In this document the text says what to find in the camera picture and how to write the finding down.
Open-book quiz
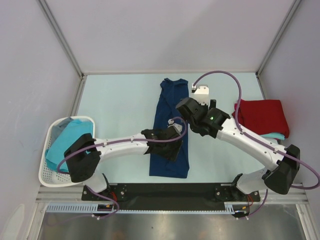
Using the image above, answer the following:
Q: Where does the light blue cable duct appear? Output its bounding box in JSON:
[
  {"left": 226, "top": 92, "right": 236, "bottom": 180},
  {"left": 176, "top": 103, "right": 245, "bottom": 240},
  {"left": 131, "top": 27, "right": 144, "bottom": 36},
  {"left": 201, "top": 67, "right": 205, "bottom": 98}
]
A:
[{"left": 46, "top": 203, "right": 117, "bottom": 214}]

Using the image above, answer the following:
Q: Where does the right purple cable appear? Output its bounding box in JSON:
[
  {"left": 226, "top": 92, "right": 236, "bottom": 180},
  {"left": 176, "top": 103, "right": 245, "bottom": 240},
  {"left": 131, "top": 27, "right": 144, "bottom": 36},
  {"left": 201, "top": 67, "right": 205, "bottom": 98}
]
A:
[{"left": 191, "top": 70, "right": 320, "bottom": 221}]

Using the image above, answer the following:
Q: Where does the purple cable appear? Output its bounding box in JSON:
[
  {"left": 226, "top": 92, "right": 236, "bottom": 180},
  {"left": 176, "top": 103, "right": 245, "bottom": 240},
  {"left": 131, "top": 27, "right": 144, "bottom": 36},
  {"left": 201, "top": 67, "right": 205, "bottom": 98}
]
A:
[
  {"left": 191, "top": 70, "right": 320, "bottom": 221},
  {"left": 56, "top": 116, "right": 188, "bottom": 222}
]

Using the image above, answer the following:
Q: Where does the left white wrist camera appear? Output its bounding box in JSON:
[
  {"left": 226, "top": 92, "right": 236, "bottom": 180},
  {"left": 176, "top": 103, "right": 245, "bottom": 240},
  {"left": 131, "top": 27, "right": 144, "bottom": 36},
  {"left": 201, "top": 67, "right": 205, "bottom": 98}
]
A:
[{"left": 167, "top": 119, "right": 183, "bottom": 135}]

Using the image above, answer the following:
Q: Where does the folded light blue t shirt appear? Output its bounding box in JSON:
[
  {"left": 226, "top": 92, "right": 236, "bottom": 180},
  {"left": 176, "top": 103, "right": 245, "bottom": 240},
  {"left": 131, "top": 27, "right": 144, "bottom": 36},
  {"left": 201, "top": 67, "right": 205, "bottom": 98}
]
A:
[{"left": 260, "top": 132, "right": 285, "bottom": 141}]

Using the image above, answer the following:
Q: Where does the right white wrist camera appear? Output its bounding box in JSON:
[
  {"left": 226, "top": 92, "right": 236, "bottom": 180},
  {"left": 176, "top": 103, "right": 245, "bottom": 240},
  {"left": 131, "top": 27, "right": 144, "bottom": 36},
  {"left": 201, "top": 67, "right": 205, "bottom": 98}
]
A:
[{"left": 191, "top": 83, "right": 210, "bottom": 106}]

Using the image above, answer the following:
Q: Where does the white laundry basket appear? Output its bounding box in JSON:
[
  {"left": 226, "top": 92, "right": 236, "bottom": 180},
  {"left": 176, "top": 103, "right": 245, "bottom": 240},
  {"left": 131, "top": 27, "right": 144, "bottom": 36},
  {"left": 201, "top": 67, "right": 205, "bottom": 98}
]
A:
[{"left": 38, "top": 116, "right": 95, "bottom": 188}]

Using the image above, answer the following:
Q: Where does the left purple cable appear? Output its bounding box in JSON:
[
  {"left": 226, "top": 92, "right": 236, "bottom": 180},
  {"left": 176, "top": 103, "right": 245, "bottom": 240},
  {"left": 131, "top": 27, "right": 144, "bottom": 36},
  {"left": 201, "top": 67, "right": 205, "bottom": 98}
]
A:
[{"left": 56, "top": 116, "right": 188, "bottom": 222}]

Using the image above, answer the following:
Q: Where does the turquoise t shirt in basket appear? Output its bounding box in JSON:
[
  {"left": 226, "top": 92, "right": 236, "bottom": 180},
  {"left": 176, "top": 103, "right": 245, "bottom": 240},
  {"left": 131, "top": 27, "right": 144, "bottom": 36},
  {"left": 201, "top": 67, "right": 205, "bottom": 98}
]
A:
[{"left": 45, "top": 118, "right": 94, "bottom": 172}]

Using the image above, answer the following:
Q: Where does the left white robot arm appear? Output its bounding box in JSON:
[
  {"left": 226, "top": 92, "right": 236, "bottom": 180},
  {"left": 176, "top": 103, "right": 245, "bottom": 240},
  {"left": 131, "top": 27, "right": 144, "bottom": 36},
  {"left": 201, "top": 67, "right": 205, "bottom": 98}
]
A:
[{"left": 63, "top": 123, "right": 184, "bottom": 200}]

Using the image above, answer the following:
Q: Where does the folded red t shirt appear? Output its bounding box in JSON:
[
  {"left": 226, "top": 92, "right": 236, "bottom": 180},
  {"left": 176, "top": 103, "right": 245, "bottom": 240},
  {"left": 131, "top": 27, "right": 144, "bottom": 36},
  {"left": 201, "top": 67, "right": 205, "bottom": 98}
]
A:
[{"left": 238, "top": 99, "right": 290, "bottom": 139}]

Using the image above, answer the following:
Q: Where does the navy blue t shirt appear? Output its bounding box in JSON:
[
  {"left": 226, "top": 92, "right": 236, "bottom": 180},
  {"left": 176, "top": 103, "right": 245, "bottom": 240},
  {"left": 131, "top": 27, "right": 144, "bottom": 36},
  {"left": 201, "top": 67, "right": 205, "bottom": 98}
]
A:
[{"left": 149, "top": 78, "right": 191, "bottom": 180}]

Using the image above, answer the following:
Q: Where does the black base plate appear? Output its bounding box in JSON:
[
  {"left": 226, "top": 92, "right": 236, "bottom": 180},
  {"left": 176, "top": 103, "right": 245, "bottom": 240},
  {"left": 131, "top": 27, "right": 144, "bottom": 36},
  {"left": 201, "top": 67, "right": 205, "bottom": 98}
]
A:
[{"left": 81, "top": 181, "right": 261, "bottom": 211}]

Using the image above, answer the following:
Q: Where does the aluminium frame rail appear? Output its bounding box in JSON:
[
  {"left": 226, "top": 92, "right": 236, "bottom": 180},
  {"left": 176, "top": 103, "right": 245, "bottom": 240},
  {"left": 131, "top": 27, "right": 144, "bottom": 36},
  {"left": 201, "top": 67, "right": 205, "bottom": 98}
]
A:
[{"left": 35, "top": 185, "right": 309, "bottom": 205}]

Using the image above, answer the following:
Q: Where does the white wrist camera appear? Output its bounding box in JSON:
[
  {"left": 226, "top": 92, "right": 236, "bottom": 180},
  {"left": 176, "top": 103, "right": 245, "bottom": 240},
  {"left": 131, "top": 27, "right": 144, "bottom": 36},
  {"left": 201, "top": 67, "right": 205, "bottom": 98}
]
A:
[
  {"left": 191, "top": 83, "right": 210, "bottom": 106},
  {"left": 167, "top": 119, "right": 183, "bottom": 135}
]

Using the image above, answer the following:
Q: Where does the grey shirt in basket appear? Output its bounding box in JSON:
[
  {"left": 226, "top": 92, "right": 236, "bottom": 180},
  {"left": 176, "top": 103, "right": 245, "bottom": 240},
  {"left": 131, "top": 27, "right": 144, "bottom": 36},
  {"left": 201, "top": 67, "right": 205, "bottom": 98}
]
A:
[{"left": 51, "top": 117, "right": 73, "bottom": 143}]

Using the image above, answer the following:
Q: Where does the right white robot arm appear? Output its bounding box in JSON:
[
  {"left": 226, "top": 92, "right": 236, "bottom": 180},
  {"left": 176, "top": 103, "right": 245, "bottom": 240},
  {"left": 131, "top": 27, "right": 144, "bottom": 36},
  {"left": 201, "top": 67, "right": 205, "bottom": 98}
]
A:
[{"left": 176, "top": 97, "right": 300, "bottom": 201}]

